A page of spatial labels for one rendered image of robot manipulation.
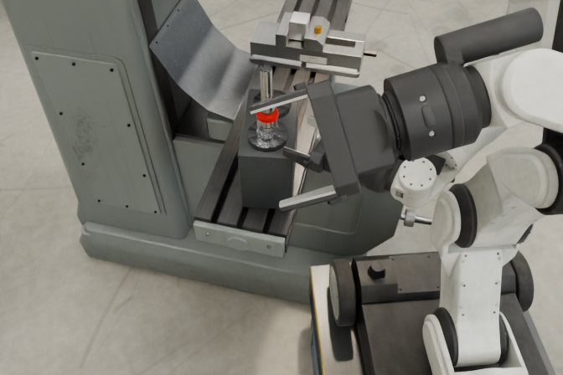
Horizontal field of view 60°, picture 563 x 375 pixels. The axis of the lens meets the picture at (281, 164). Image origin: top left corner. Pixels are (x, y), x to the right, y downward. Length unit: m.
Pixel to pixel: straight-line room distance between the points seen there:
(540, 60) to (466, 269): 0.80
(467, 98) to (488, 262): 0.80
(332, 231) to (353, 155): 1.37
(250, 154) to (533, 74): 0.68
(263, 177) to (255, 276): 0.95
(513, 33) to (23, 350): 2.05
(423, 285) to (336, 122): 1.09
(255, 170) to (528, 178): 0.54
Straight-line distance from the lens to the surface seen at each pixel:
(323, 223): 1.83
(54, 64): 1.58
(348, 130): 0.48
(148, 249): 2.09
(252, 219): 1.17
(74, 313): 2.24
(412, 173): 0.91
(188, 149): 1.68
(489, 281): 1.27
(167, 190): 1.82
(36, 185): 2.70
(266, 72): 0.94
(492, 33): 0.52
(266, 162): 1.05
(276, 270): 1.94
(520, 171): 0.86
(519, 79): 0.49
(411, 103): 0.47
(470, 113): 0.49
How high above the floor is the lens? 1.90
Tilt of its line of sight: 49 degrees down
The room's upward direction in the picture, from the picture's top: straight up
